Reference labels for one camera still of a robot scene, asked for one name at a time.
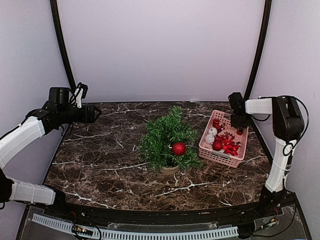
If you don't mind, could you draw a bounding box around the pink plastic basket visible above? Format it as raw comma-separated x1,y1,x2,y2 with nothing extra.
198,110,249,168

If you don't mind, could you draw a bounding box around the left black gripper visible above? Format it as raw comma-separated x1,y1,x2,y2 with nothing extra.
58,104,102,124

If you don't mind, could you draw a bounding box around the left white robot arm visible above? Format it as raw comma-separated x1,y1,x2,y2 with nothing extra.
0,83,102,218

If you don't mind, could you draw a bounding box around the left black frame pole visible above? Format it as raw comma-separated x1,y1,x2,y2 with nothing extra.
49,0,76,94

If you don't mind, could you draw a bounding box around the right black frame pole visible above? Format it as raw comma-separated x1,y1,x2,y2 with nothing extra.
243,0,272,100

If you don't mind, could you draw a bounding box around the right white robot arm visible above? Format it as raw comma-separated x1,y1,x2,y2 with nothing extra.
228,92,309,194

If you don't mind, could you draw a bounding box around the black frame pole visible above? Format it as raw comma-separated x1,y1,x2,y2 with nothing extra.
49,0,76,94
243,0,272,100

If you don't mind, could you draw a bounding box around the white perforated cable duct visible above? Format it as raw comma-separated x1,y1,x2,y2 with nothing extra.
31,213,239,240

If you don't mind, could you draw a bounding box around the red ball ornament cluster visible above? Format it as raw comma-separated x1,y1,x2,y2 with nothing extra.
212,118,244,156

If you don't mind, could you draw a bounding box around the white ball ornament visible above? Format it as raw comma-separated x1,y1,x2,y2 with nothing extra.
208,127,218,137
205,134,215,145

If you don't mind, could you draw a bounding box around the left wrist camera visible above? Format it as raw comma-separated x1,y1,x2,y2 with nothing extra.
70,82,88,109

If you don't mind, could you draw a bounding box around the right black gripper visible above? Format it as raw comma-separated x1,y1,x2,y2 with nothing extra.
231,111,251,129

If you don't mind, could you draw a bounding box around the small green christmas tree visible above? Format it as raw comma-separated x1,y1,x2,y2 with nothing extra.
138,105,203,172

